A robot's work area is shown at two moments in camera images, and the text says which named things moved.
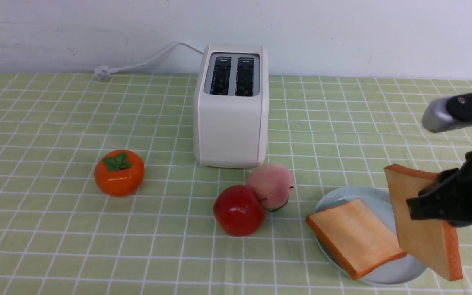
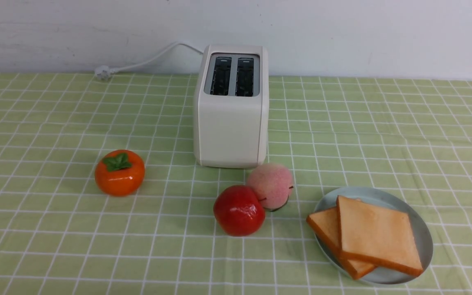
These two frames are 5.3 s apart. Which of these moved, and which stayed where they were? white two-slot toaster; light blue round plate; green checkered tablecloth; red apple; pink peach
Moved: light blue round plate
Stayed: white two-slot toaster; pink peach; green checkered tablecloth; red apple
